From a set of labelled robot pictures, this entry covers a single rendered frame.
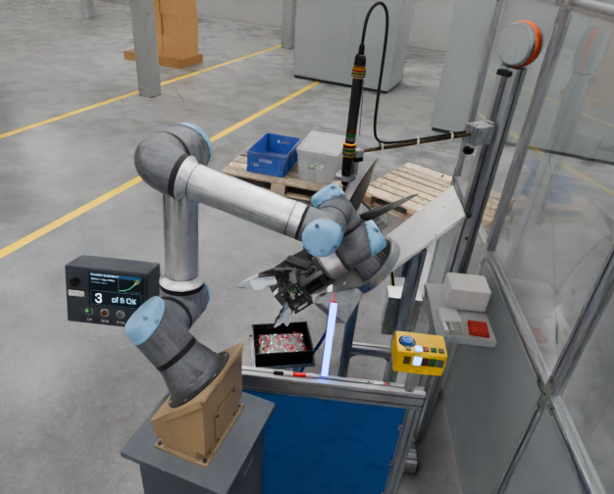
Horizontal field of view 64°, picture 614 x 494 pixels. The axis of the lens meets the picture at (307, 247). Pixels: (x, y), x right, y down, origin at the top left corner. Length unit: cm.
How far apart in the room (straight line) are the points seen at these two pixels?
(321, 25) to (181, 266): 808
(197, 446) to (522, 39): 170
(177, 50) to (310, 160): 553
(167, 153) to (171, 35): 886
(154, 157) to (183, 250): 30
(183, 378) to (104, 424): 161
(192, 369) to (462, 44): 627
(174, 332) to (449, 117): 634
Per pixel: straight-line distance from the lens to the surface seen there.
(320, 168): 476
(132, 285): 160
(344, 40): 904
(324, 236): 95
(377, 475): 219
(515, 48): 207
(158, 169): 105
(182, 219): 122
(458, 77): 713
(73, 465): 273
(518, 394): 200
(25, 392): 311
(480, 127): 204
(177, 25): 979
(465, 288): 215
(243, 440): 142
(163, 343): 124
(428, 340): 168
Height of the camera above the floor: 215
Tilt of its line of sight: 32 degrees down
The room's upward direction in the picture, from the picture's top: 5 degrees clockwise
